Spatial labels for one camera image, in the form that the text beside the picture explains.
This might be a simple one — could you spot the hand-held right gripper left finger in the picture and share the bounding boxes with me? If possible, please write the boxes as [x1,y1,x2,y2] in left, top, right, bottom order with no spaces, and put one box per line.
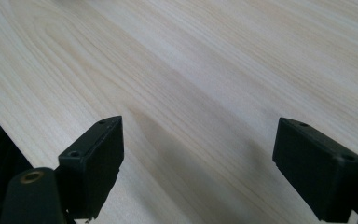
[55,115,125,220]

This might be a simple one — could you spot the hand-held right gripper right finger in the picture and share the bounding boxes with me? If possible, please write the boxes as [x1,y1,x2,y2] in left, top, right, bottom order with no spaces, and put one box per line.
[272,117,358,224]

